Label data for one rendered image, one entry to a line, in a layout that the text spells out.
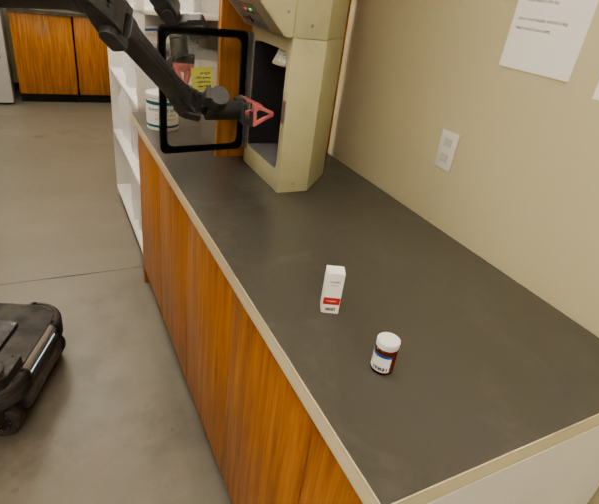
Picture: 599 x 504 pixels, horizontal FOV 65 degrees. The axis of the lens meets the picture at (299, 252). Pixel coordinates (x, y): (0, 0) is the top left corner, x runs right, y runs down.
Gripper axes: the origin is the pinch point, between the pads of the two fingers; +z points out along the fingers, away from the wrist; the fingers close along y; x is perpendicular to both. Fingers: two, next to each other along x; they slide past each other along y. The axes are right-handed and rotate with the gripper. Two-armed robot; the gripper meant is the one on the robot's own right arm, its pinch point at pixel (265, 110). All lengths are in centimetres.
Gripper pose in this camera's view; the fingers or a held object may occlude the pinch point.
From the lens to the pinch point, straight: 159.6
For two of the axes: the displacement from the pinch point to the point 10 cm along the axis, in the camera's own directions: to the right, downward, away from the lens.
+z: 9.1, -1.2, 4.0
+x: -1.0, 8.7, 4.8
